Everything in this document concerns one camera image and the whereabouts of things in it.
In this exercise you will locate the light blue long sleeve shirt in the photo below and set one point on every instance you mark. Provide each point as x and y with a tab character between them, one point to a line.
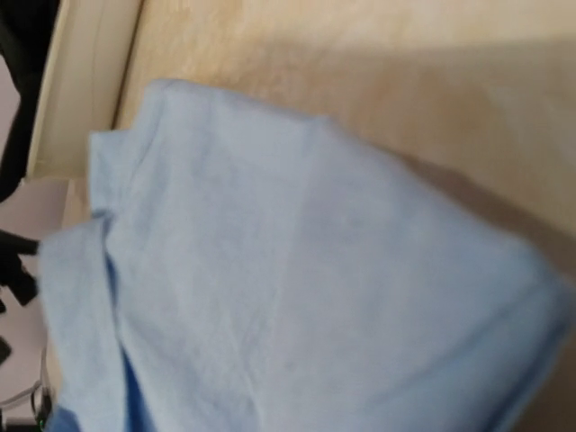
248	268

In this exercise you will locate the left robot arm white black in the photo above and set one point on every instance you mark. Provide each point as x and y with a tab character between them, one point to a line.
14	275

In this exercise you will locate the white plastic laundry basket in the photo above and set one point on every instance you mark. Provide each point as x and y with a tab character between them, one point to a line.
81	85

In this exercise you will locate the black garment in basket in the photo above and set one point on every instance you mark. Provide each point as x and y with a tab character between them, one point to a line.
26	31

